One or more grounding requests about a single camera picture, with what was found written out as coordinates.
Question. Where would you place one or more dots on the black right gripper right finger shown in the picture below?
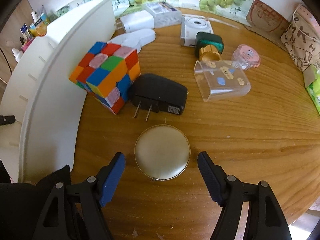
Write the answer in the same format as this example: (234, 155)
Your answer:
(265, 219)

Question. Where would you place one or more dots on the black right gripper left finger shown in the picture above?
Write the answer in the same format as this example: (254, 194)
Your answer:
(74, 211)

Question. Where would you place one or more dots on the large white plastic bin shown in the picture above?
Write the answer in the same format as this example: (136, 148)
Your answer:
(46, 105)

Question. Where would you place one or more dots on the round gold compact case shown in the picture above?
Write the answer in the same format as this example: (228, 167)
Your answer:
(162, 152)

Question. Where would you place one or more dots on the multicoloured rubik's cube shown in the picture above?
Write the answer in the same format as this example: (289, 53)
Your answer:
(107, 71)

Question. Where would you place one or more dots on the clear glass perfume bottle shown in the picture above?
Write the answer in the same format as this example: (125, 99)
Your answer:
(216, 78)

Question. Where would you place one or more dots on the black power adapter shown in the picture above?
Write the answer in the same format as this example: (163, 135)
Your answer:
(155, 93)

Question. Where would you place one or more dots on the white bunny-shaped gadget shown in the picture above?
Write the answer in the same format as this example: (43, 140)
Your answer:
(136, 39)

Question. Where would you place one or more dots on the pink round case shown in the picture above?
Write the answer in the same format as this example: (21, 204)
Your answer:
(246, 57)

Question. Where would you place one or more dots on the white instant camera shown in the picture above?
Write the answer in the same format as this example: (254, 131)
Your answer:
(190, 26)

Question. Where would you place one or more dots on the white spray bottle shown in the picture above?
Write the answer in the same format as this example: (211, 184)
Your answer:
(17, 54)

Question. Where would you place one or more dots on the orange yellow snack carton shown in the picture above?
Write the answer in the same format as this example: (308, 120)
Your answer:
(39, 28)

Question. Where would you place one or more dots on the green tissue pack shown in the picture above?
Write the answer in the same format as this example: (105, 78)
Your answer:
(311, 83)

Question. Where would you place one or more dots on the white charger block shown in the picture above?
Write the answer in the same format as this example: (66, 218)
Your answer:
(135, 21)

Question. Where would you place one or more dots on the patterned paper bag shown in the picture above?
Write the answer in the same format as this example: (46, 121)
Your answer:
(301, 38)

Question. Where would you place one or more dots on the clear plastic box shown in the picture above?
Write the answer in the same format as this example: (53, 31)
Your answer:
(164, 14)

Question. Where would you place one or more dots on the brown cardboard box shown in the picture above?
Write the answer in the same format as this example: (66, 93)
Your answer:
(265, 21)

